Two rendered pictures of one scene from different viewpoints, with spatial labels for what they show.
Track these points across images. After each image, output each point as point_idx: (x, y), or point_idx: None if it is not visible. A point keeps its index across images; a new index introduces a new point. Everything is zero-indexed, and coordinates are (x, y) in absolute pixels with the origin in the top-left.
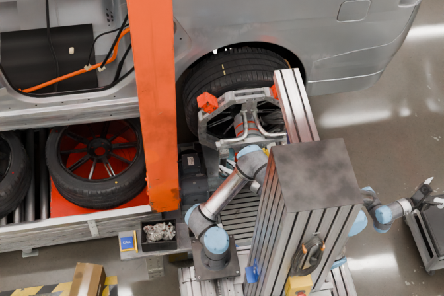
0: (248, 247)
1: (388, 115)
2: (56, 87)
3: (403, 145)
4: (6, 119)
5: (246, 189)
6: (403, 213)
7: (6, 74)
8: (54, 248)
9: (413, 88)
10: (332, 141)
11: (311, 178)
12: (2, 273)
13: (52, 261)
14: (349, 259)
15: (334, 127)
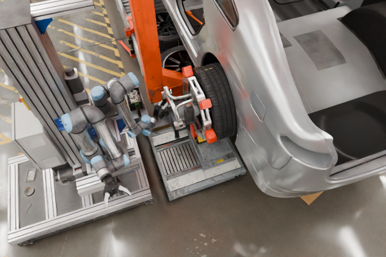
0: (116, 128)
1: (294, 255)
2: (198, 26)
3: None
4: (170, 12)
5: (196, 157)
6: (96, 172)
7: None
8: None
9: None
10: (29, 19)
11: (2, 12)
12: (131, 66)
13: (139, 82)
14: (160, 229)
15: (266, 211)
